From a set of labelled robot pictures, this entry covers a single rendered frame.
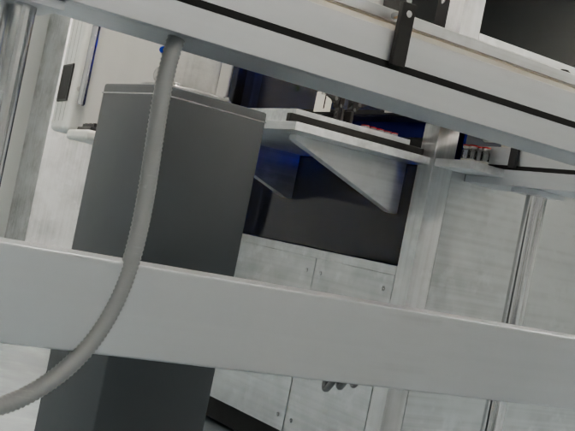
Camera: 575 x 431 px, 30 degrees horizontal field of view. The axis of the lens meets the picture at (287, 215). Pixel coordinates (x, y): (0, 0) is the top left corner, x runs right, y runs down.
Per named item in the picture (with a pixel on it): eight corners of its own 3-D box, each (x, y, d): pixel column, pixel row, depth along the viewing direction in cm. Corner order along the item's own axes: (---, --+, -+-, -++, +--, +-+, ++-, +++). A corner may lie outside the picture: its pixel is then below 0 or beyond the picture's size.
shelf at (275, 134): (301, 159, 327) (303, 152, 327) (453, 171, 268) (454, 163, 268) (161, 124, 301) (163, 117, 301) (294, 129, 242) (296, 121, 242)
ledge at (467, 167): (476, 176, 269) (477, 168, 269) (512, 180, 258) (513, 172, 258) (434, 165, 262) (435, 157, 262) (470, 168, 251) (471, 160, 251)
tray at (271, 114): (347, 150, 288) (350, 137, 288) (407, 153, 266) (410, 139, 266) (240, 121, 270) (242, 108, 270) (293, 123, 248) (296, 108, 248)
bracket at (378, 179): (389, 213, 273) (400, 162, 273) (397, 214, 270) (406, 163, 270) (278, 187, 255) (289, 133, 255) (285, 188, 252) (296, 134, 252)
